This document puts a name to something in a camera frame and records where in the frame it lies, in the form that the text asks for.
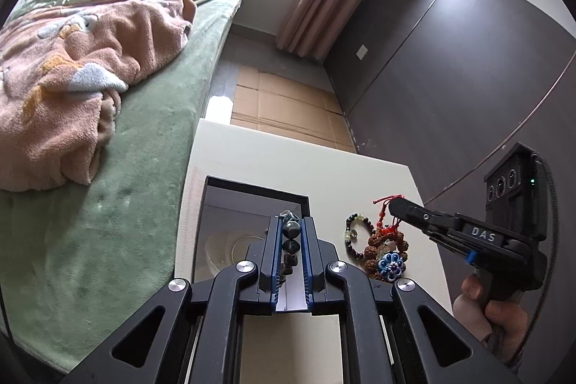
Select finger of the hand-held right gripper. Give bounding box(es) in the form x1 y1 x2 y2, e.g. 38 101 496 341
388 196 457 243

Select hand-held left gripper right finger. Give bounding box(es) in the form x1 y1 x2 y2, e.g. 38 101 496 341
301 216 519 384

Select black jewelry box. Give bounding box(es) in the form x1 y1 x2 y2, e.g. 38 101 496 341
193 174 311 315

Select flattened cardboard sheets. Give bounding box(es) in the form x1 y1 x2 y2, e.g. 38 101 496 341
230 64 357 153

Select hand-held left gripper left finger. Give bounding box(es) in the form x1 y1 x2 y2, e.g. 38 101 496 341
58 216 283 384

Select pink fleece blanket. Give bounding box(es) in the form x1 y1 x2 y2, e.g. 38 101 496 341
0 0 198 192

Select person's right hand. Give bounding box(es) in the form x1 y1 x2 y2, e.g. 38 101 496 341
452 275 532 367

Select blue flower ornament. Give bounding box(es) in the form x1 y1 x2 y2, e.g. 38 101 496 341
377 253 406 280

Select brown rudraksha bead bracelet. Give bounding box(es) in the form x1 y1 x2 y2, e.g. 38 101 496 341
364 230 409 273

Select black and green bead bracelet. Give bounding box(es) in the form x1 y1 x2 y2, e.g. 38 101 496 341
345 212 375 264

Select red knotted cord charm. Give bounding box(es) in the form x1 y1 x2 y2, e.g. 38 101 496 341
373 195 406 237

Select green bed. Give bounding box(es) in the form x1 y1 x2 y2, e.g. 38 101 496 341
0 0 247 371

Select dark grey wardrobe doors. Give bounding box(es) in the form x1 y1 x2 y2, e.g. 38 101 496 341
323 0 576 214

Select dark stone bead bracelet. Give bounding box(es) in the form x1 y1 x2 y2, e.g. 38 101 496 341
278 209 301 286

